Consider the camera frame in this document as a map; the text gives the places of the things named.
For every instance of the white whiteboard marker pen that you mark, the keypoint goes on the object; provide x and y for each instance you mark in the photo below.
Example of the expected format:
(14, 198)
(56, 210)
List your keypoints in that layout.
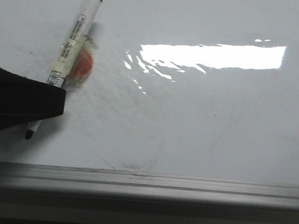
(73, 42)

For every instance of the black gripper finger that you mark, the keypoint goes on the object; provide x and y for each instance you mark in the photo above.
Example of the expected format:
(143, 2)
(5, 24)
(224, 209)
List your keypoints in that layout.
(23, 100)

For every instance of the white glossy whiteboard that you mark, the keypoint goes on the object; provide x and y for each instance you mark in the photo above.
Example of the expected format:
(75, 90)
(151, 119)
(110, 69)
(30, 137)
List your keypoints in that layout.
(200, 88)

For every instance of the orange magnet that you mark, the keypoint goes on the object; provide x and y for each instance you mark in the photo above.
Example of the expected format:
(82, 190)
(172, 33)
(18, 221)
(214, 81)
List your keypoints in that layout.
(83, 64)

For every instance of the aluminium whiteboard frame rail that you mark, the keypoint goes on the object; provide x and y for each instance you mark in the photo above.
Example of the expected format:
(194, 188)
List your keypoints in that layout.
(141, 186)

